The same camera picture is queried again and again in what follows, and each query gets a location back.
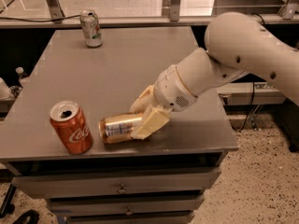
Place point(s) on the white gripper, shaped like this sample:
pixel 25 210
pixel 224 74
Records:
pixel 170 89

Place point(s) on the orange soda can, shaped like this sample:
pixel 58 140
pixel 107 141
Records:
pixel 118 128

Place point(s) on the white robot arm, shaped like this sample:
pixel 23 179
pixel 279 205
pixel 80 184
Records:
pixel 235 45

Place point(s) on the red coke can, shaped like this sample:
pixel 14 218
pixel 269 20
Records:
pixel 68 121

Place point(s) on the white green soda can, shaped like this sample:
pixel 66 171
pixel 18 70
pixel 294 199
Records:
pixel 91 28

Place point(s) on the top drawer knob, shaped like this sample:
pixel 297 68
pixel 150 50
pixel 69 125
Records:
pixel 122 189

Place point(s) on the drawer knob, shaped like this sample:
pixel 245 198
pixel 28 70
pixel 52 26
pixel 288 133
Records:
pixel 122 189
pixel 128 212

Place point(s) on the black object on floor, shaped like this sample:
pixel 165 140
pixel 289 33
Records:
pixel 29 217

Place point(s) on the metal rail frame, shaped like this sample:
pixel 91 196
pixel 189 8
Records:
pixel 121 13

